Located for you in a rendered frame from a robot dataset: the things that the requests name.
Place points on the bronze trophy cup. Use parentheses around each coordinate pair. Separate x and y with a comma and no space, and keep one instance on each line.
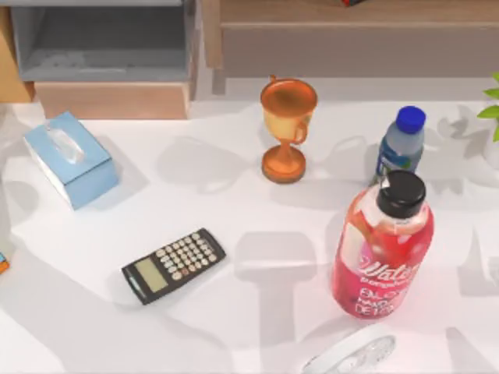
(287,117)

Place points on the black calculator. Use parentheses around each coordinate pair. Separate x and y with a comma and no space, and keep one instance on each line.
(175,265)

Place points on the red bottle with black cap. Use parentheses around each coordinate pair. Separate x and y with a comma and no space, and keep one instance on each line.
(380,257)

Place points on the blue capped water bottle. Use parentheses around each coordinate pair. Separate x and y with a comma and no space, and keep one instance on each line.
(401,150)

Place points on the pale wooden drawer front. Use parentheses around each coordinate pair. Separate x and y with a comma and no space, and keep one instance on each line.
(111,99)

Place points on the light blue tissue box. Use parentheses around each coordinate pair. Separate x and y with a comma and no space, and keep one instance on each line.
(78,167)

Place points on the wooden open shelf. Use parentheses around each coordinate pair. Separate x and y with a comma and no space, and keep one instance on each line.
(351,39)

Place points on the white tissue box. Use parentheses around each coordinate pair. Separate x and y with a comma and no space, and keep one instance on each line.
(351,354)

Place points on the red object on shelf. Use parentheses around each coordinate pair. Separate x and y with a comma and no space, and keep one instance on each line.
(352,2)

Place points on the green plant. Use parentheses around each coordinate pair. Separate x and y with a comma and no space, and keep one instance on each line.
(492,105)

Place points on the orange and blue object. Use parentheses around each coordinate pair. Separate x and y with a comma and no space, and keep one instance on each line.
(3,263)

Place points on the wooden cupboard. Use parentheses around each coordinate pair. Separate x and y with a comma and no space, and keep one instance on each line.
(9,66)

